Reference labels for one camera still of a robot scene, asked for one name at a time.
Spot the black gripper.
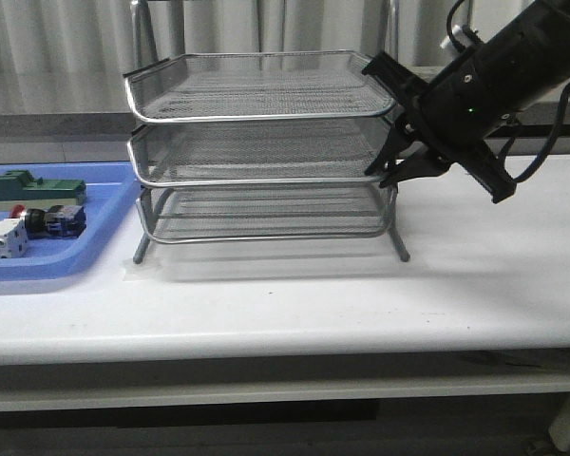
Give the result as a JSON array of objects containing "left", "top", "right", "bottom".
[{"left": 362, "top": 50, "right": 517, "bottom": 203}]

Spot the mesh tray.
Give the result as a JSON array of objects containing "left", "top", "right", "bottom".
[
  {"left": 127, "top": 118, "right": 390, "bottom": 187},
  {"left": 124, "top": 50, "right": 395, "bottom": 124},
  {"left": 137, "top": 182, "right": 402, "bottom": 246}
]

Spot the red emergency stop button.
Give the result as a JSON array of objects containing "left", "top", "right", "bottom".
[{"left": 9, "top": 204, "right": 86, "bottom": 238}]

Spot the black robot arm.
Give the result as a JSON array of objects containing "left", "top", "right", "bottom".
[{"left": 362, "top": 1, "right": 570, "bottom": 203}]

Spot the blue plastic tray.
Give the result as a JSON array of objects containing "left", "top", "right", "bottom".
[{"left": 0, "top": 161, "right": 141, "bottom": 281}]

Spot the green electrical component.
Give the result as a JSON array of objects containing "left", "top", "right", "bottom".
[{"left": 0, "top": 170, "right": 86, "bottom": 211}]

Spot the grey stone counter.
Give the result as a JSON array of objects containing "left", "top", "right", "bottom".
[{"left": 0, "top": 64, "right": 570, "bottom": 165}]

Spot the white circuit breaker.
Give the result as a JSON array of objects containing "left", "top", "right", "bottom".
[{"left": 0, "top": 218, "right": 29, "bottom": 259}]

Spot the silver rack frame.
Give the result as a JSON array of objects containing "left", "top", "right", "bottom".
[{"left": 130, "top": 1, "right": 409, "bottom": 262}]

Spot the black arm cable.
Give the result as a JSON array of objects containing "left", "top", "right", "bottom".
[{"left": 445, "top": 0, "right": 570, "bottom": 184}]

